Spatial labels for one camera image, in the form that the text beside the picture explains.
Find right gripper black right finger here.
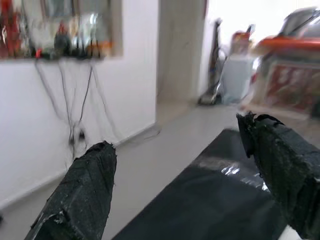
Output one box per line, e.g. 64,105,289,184
236,111,320,240

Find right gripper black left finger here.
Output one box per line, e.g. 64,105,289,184
24,140,118,240

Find red printed box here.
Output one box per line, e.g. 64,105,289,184
264,63,320,111

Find black tablecloth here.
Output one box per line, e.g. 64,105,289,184
112,128,320,240

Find orange lidded storage box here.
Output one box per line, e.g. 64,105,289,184
249,34,320,119

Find upright vacuum cleaner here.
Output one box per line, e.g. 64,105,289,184
198,17,227,106

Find small red white carton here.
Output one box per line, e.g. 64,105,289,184
231,24,256,55

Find silver pot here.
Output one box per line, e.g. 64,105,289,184
279,7,320,39

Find dark gadgets on niche shelf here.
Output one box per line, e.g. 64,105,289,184
32,21,112,61

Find red hanging decoration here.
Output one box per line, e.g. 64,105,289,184
0,0,22,58

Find wall plug cable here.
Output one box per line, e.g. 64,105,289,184
34,59,116,161

